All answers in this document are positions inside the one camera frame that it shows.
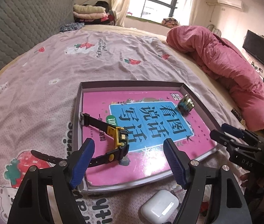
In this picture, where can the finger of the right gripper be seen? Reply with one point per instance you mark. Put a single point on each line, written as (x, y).
(245, 135)
(221, 138)

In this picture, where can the white air conditioner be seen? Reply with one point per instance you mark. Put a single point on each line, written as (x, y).
(234, 3)

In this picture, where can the cream window curtain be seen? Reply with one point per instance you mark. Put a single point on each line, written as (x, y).
(121, 0)

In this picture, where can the wall mounted black television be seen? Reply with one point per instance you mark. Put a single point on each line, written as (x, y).
(254, 45)

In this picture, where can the white earbuds case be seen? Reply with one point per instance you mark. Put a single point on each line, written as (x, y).
(160, 207)

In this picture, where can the colourful bag on sill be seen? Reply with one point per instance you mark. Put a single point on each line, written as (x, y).
(170, 22)

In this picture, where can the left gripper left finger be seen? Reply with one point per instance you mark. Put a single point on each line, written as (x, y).
(31, 202)

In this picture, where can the grey cardboard box tray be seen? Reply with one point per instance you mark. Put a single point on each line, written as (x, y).
(104, 143)

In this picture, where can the person's right hand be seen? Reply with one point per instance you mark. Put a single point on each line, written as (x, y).
(250, 179)

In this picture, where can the grey quilted headboard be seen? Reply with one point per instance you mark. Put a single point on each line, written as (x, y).
(26, 23)

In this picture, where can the black framed window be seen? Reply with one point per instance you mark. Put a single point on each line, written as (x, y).
(153, 10)

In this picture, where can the dark patterned cloth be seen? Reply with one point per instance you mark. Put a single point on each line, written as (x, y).
(71, 27)

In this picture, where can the metallic iridescent knob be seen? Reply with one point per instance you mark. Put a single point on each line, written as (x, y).
(185, 105)

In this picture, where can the pink quilted duvet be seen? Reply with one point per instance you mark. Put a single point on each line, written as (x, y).
(224, 63)

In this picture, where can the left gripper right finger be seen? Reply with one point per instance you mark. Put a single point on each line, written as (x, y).
(227, 203)

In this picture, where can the pink blue children's book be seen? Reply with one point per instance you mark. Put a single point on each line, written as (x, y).
(150, 117)

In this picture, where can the stack of folded blankets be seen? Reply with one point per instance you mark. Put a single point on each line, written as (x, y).
(98, 14)

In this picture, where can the pink strawberry print bedsheet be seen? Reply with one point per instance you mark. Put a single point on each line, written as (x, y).
(38, 89)

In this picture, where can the black yellow digital watch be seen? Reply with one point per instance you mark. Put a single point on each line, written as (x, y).
(113, 142)

